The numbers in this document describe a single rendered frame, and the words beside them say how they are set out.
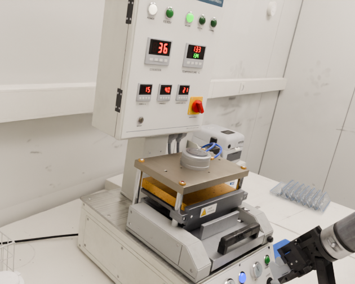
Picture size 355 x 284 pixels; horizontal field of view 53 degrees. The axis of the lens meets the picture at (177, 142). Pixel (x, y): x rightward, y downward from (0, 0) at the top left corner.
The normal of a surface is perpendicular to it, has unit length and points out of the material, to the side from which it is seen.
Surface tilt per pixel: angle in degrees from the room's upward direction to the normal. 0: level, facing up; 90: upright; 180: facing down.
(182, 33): 90
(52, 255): 0
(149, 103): 90
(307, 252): 90
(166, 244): 90
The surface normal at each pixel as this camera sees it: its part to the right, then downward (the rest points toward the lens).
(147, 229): -0.70, 0.10
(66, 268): 0.17, -0.94
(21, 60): 0.82, 0.29
